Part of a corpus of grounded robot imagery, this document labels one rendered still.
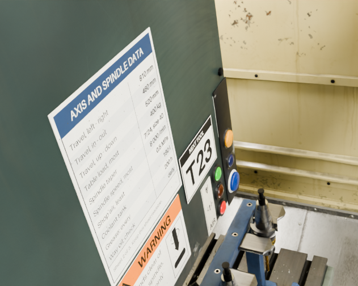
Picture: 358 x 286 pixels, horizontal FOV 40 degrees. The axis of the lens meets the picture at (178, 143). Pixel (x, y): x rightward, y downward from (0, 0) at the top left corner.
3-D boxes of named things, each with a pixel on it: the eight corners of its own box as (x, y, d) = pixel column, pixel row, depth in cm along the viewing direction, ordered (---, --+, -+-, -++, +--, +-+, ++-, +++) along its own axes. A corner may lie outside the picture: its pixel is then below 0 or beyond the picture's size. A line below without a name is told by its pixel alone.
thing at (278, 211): (287, 208, 119) (287, 205, 119) (282, 223, 116) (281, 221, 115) (260, 202, 122) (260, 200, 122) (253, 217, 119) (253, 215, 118)
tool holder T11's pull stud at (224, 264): (226, 272, 96) (224, 260, 94) (233, 274, 95) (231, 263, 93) (221, 278, 95) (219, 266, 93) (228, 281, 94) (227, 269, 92)
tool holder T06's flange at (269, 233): (256, 219, 119) (256, 211, 118) (281, 224, 116) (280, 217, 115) (247, 237, 115) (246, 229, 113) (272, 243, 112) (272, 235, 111)
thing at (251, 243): (275, 240, 112) (274, 238, 111) (268, 257, 108) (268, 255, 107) (245, 234, 115) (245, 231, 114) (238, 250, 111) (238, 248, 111)
